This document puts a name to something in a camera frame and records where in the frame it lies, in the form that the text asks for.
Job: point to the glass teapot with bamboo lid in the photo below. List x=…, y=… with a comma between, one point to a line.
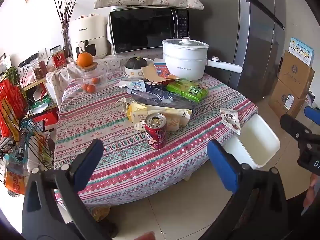
x=92, y=76

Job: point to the green kabocha squash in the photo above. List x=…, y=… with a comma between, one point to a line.
x=135, y=63

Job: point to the red drink can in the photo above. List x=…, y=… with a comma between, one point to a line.
x=155, y=132

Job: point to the patterned woven tablecloth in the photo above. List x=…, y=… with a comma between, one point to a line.
x=120, y=160

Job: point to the red packets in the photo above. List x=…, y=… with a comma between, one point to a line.
x=10, y=102

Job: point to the blue biscuit box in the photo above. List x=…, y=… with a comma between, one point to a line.
x=159, y=62

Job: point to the brown cardboard box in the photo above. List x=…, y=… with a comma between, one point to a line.
x=296, y=73
x=287, y=100

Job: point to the crumpled pale wrapper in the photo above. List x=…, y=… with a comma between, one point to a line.
x=123, y=102

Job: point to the glass vase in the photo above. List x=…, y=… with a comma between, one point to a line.
x=67, y=41

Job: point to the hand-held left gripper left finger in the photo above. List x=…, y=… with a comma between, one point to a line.
x=90, y=158

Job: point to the blue printed carton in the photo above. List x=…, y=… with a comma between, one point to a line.
x=301, y=51

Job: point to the grey refrigerator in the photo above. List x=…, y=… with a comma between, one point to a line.
x=225, y=35

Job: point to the white trash bin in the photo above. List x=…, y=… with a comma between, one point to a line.
x=252, y=142

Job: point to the torn brown cardboard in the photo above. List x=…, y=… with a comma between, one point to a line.
x=150, y=75

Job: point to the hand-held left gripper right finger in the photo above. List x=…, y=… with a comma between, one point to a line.
x=222, y=166

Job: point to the black microwave oven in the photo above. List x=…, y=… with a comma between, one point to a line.
x=147, y=30

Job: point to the white blue wrapper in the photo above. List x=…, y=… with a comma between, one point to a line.
x=138, y=85

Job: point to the white air fryer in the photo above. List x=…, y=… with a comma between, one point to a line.
x=88, y=36

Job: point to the green snack packet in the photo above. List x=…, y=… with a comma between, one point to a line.
x=187, y=90

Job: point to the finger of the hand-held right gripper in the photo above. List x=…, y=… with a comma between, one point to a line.
x=313, y=115
x=293, y=126

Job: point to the cream yellow packet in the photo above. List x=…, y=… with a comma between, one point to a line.
x=165, y=116

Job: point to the white flower print bowl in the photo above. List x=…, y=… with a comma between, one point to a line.
x=135, y=73

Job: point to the wooden shelf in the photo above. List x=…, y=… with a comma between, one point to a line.
x=37, y=82

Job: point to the red label jar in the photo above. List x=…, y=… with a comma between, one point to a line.
x=58, y=58

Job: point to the small orange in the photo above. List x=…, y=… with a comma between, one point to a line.
x=95, y=80
x=90, y=88

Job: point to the person's left hand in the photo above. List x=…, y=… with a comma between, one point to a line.
x=146, y=236

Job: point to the large orange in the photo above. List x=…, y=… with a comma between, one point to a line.
x=85, y=59

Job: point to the orange bag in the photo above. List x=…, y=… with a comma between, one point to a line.
x=15, y=181

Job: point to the person's right hand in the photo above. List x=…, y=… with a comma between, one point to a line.
x=313, y=190

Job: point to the wall socket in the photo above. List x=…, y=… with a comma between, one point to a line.
x=42, y=53

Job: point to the white electric cooking pot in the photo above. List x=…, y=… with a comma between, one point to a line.
x=186, y=60

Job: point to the dried branches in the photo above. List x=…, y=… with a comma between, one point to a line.
x=65, y=12

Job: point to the small white nut packet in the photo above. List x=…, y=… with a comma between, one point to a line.
x=230, y=117

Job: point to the clear plastic bottle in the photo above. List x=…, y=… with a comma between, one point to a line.
x=160, y=98

